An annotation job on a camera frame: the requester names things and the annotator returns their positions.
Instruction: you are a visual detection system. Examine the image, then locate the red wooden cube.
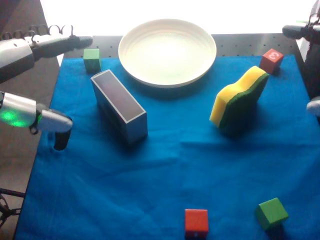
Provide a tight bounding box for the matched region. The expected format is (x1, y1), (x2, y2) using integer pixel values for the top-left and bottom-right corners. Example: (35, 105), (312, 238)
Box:
(184, 208), (209, 238)

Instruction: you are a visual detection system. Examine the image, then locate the black metal stand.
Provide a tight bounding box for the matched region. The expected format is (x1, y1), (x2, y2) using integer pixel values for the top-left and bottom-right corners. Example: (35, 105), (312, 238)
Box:
(0, 187), (27, 226)

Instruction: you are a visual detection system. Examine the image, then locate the yellow and green sponge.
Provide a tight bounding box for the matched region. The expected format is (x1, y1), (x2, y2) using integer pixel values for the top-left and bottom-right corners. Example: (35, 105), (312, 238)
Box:
(209, 65), (270, 137)

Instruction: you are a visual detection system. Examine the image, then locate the blue table cloth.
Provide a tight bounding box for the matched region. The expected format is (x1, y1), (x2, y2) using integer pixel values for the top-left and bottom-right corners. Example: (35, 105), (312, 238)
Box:
(13, 54), (320, 240)

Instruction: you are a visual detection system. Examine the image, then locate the white round plate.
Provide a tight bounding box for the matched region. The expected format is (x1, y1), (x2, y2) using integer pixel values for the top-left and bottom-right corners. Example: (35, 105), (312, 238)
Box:
(118, 18), (217, 89)

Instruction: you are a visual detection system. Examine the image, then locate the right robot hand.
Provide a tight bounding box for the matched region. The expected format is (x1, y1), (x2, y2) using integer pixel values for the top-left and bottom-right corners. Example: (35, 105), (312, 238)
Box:
(0, 24), (94, 151)

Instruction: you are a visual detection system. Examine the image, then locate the grey rectangular box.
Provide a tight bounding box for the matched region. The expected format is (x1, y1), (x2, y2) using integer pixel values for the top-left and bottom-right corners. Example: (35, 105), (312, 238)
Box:
(90, 69), (148, 147)

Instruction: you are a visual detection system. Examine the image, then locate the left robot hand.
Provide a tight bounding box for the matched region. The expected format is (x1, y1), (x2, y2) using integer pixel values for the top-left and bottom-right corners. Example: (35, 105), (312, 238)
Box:
(281, 12), (320, 116)

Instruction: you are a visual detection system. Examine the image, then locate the red cube with white numeral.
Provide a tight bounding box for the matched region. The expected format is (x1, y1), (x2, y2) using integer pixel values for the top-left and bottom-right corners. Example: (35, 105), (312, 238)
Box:
(258, 48), (285, 75)

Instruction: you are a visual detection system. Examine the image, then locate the green wooden cube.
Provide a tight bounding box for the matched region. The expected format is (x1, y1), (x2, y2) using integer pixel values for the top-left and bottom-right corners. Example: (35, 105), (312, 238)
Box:
(82, 48), (102, 74)
(254, 197), (289, 231)

